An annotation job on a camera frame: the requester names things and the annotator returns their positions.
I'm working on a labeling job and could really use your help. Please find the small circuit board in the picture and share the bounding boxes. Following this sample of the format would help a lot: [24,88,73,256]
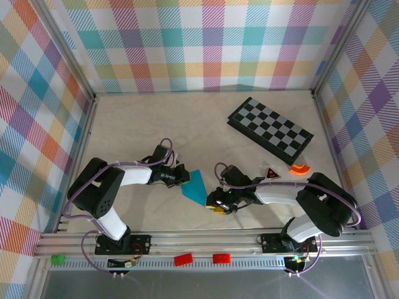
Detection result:
[107,255,138,270]
[285,254,313,272]

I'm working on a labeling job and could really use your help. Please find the aluminium side rail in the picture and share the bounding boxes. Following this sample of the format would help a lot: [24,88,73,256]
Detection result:
[52,93,100,234]
[311,90,358,230]

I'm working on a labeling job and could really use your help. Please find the black and grey chessboard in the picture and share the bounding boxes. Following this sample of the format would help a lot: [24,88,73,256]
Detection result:
[227,97,314,166]

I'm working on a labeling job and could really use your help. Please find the aluminium mounting rail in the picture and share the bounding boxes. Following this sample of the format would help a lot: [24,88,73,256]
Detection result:
[33,227,377,259]

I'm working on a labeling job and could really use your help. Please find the red plastic block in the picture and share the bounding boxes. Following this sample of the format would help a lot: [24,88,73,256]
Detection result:
[173,253,194,267]
[212,253,232,265]

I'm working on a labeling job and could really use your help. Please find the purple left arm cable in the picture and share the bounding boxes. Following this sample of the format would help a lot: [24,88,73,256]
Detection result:
[62,138,176,278]

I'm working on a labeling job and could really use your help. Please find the slotted grey cable duct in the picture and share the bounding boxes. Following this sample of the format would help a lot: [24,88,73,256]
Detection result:
[49,257,312,272]

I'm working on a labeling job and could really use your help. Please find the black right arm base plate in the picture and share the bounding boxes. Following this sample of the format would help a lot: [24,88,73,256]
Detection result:
[260,232,319,254]

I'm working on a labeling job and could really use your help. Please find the aluminium frame post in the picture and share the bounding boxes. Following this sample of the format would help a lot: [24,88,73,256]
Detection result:
[310,0,374,99]
[29,0,98,102]

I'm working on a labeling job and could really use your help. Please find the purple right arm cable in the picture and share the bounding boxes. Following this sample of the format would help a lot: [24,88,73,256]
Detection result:
[214,161,363,278]

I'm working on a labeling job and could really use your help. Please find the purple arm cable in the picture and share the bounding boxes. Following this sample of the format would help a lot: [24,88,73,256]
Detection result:
[214,161,363,278]
[62,138,176,278]

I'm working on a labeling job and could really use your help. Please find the orange curved piece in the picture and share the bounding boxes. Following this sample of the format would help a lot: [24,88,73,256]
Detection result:
[289,162,312,176]

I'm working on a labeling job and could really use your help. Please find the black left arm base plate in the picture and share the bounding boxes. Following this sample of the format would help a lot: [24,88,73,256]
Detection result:
[94,234,153,257]

